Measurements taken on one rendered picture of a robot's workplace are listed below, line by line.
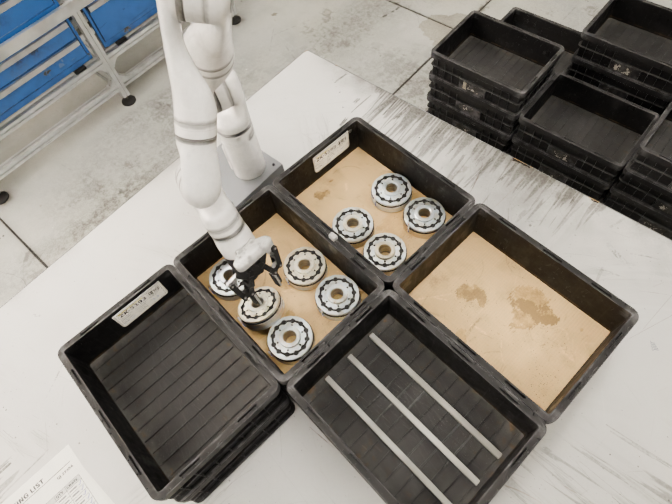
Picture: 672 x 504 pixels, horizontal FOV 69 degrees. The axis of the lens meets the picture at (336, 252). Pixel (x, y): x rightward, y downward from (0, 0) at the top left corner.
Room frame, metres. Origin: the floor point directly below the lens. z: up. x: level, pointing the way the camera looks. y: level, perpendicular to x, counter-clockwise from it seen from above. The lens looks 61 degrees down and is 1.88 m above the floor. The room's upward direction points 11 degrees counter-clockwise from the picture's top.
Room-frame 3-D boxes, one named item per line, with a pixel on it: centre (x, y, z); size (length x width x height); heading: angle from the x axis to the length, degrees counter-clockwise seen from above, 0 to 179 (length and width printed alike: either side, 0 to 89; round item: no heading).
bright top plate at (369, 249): (0.55, -0.11, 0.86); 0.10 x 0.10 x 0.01
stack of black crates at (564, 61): (1.71, -1.04, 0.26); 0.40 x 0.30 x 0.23; 40
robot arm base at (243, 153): (0.92, 0.20, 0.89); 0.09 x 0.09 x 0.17; 48
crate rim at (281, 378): (0.51, 0.14, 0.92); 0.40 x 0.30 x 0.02; 34
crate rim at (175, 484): (0.34, 0.39, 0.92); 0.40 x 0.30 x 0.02; 34
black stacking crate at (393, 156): (0.68, -0.11, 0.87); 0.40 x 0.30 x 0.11; 34
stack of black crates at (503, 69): (1.45, -0.73, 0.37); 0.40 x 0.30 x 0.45; 40
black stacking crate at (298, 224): (0.51, 0.14, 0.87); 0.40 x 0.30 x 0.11; 34
